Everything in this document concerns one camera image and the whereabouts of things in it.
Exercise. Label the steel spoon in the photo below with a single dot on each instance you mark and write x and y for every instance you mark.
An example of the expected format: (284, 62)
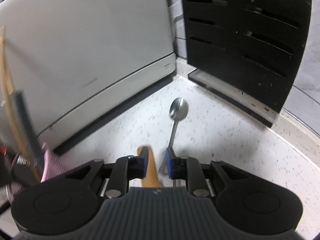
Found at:
(178, 111)

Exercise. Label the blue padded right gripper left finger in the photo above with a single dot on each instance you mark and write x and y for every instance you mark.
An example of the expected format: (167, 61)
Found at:
(125, 169)

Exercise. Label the black slotted knife block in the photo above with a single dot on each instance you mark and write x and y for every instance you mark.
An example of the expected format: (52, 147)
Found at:
(255, 46)

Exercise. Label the steel wire whisk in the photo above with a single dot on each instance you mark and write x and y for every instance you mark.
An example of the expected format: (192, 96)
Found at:
(18, 159)

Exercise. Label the grey knife steriliser box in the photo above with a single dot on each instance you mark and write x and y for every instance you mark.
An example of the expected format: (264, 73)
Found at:
(76, 60)

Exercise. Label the wooden spatula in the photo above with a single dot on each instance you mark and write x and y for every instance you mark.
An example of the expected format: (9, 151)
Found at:
(151, 179)

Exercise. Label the pink mesh utensil cup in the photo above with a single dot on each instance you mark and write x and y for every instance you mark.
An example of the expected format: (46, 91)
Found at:
(52, 168)

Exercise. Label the grey vegetable peeler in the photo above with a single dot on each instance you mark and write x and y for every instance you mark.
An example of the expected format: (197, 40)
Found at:
(34, 151)

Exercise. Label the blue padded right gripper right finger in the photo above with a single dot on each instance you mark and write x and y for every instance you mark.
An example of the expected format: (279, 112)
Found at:
(189, 170)

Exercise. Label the long curved wooden spoon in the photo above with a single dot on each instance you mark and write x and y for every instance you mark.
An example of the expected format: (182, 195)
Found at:
(7, 90)

